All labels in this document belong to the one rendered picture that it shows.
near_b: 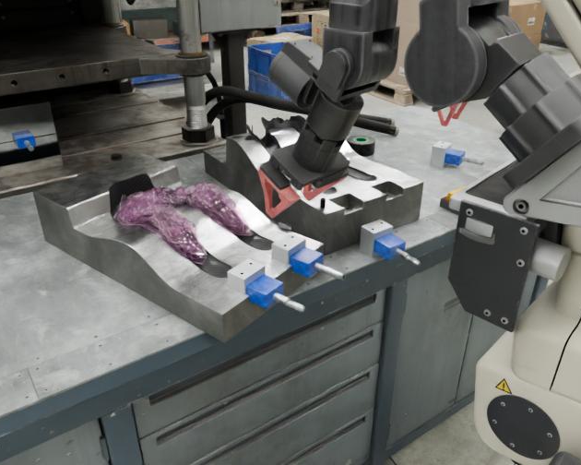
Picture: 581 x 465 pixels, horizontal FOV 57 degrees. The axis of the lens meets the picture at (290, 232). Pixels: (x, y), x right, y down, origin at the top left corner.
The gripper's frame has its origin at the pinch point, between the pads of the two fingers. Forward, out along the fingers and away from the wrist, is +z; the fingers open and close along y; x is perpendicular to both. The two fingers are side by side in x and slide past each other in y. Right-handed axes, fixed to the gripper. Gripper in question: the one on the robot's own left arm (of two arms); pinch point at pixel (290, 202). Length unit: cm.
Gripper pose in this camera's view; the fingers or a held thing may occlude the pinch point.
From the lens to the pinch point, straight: 79.2
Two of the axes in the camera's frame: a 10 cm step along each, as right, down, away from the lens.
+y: -6.9, 3.5, -6.3
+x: 6.4, 7.0, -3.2
